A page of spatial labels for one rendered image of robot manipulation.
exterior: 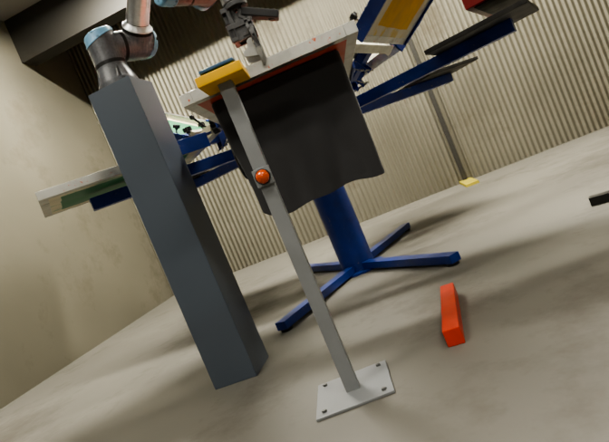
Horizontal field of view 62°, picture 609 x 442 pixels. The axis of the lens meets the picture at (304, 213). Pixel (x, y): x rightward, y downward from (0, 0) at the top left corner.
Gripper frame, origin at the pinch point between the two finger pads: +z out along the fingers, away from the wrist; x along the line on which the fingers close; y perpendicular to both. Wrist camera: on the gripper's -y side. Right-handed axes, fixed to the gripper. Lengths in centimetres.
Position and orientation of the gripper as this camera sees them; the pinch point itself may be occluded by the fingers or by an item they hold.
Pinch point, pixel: (266, 62)
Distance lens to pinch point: 162.7
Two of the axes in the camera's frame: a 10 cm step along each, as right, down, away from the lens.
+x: -0.5, 0.7, -10.0
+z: 3.8, 9.2, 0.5
